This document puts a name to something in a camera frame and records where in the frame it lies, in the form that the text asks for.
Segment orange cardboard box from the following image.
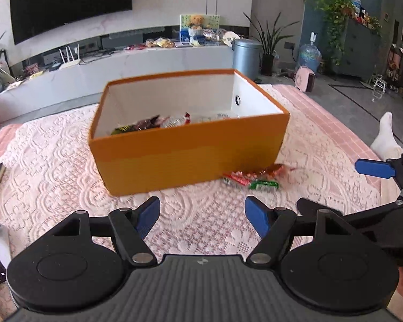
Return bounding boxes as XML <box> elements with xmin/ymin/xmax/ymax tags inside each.
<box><xmin>88</xmin><ymin>68</ymin><xmax>290</xmax><ymax>196</ymax></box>

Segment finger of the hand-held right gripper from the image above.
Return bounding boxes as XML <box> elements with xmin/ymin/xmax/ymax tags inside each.
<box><xmin>296</xmin><ymin>196</ymin><xmax>403</xmax><ymax>232</ymax></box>
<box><xmin>355</xmin><ymin>153</ymin><xmax>403</xmax><ymax>188</ymax></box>

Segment brown teddy bear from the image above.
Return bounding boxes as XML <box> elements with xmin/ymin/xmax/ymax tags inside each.
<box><xmin>187</xmin><ymin>15</ymin><xmax>205</xmax><ymax>30</ymax></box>

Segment person's white sock foot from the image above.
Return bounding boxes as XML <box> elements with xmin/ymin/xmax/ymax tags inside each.
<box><xmin>370</xmin><ymin>111</ymin><xmax>403</xmax><ymax>161</ymax></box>

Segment yellow snack bags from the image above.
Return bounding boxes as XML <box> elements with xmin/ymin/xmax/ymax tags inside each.
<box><xmin>144</xmin><ymin>37</ymin><xmax>176</xmax><ymax>49</ymax></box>

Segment grey television console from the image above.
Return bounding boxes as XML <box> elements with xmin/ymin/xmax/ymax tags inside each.
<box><xmin>0</xmin><ymin>45</ymin><xmax>236</xmax><ymax>119</ymax></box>

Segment white round object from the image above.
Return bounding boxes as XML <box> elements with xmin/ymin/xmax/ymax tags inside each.
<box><xmin>221</xmin><ymin>31</ymin><xmax>241</xmax><ymax>46</ymax></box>

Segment white router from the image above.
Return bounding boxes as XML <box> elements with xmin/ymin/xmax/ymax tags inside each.
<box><xmin>58</xmin><ymin>43</ymin><xmax>82</xmax><ymax>70</ymax></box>

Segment grey cabinet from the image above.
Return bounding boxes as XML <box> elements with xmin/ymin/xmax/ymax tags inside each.
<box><xmin>332</xmin><ymin>16</ymin><xmax>383</xmax><ymax>78</ymax></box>

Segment white folding stand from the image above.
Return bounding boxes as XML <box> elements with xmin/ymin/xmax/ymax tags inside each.
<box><xmin>371</xmin><ymin>73</ymin><xmax>387</xmax><ymax>100</ymax></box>

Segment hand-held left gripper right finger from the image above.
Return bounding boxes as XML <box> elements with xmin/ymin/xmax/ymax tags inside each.
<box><xmin>244</xmin><ymin>195</ymin><xmax>354</xmax><ymax>266</ymax></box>

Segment silver trash bin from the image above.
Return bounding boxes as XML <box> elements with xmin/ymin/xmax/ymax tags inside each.
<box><xmin>232</xmin><ymin>38</ymin><xmax>263</xmax><ymax>82</ymax></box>

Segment long leaf potted plant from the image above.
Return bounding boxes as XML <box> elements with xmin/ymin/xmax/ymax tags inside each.
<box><xmin>242</xmin><ymin>11</ymin><xmax>300</xmax><ymax>76</ymax></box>

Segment black green snack packet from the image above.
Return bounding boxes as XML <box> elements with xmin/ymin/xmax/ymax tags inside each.
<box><xmin>111</xmin><ymin>115</ymin><xmax>162</xmax><ymax>136</ymax></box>

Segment blue water bottle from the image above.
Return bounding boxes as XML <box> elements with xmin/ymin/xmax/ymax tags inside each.
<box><xmin>298</xmin><ymin>31</ymin><xmax>322</xmax><ymax>75</ymax></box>

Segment red snack packet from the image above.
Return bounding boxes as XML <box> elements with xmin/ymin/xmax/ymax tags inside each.
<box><xmin>160</xmin><ymin>113</ymin><xmax>192</xmax><ymax>129</ymax></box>

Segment black wall television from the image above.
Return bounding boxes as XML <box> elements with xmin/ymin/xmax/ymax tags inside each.
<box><xmin>9</xmin><ymin>0</ymin><xmax>134</xmax><ymax>45</ymax></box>

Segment hanging ivy plant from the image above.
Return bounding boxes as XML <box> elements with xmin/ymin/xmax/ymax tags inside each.
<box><xmin>314</xmin><ymin>0</ymin><xmax>356</xmax><ymax>67</ymax></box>

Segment teddy bear box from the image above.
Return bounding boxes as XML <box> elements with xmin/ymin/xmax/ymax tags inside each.
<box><xmin>179</xmin><ymin>13</ymin><xmax>221</xmax><ymax>38</ymax></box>

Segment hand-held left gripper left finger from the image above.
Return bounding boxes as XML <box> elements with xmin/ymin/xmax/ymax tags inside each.
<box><xmin>50</xmin><ymin>196</ymin><xmax>161</xmax><ymax>266</ymax></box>

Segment clear red label snack bag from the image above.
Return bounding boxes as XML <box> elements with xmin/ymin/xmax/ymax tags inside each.
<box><xmin>222</xmin><ymin>163</ymin><xmax>287</xmax><ymax>192</ymax></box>

